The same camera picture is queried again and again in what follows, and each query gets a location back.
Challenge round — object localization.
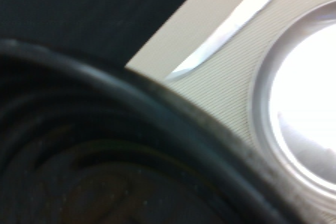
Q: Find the black ribbed bowl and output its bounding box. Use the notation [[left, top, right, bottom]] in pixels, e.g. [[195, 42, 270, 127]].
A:
[[0, 39, 305, 224]]

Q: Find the silver metal plate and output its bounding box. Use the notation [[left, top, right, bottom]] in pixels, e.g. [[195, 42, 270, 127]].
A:
[[252, 6, 336, 201]]

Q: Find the beige woven placemat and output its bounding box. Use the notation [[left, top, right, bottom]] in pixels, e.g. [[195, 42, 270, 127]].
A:
[[125, 0, 336, 224]]

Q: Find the wooden handled knife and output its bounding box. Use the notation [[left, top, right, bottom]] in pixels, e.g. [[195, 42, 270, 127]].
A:
[[165, 0, 272, 80]]

